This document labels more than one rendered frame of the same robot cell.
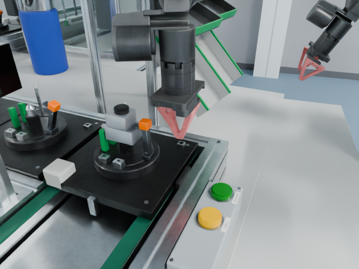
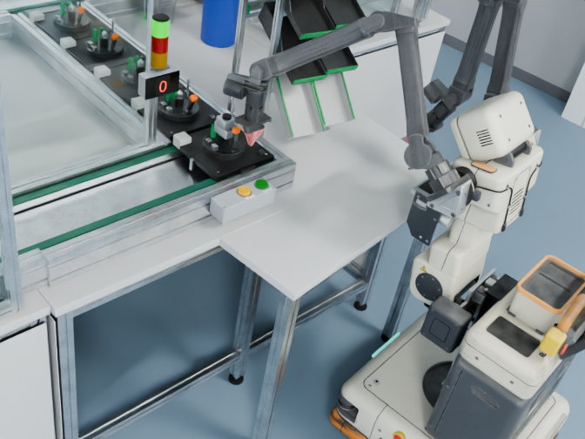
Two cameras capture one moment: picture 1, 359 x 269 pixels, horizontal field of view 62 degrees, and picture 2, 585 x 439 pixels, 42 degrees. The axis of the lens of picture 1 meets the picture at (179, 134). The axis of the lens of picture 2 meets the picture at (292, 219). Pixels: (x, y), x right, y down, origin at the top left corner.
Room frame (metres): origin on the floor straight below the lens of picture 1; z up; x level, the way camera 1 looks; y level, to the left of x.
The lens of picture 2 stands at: (-1.36, -0.79, 2.38)
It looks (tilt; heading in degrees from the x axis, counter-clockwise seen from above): 39 degrees down; 18
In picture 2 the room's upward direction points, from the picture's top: 11 degrees clockwise
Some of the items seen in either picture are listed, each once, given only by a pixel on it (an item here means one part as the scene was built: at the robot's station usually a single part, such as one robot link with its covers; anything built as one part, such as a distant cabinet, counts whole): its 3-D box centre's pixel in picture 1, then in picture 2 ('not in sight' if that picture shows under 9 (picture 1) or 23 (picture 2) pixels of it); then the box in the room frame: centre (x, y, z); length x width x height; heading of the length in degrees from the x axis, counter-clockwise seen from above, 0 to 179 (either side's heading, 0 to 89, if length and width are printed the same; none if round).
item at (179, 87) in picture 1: (178, 79); (253, 112); (0.48, 0.00, 1.17); 0.10 x 0.07 x 0.07; 158
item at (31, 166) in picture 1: (32, 119); (179, 100); (0.63, 0.35, 1.01); 0.24 x 0.24 x 0.13; 67
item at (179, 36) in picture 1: (173, 42); (253, 94); (0.48, 0.01, 1.23); 0.07 x 0.06 x 0.07; 91
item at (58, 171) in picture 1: (60, 173); (182, 140); (0.47, 0.24, 0.97); 0.05 x 0.05 x 0.04; 67
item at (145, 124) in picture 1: (142, 136); (233, 136); (0.51, 0.07, 1.04); 0.04 x 0.02 x 0.08; 67
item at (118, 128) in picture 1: (118, 121); (224, 123); (0.53, 0.12, 1.06); 0.08 x 0.04 x 0.07; 68
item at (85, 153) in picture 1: (127, 161); (223, 149); (0.53, 0.11, 0.96); 0.24 x 0.24 x 0.02; 67
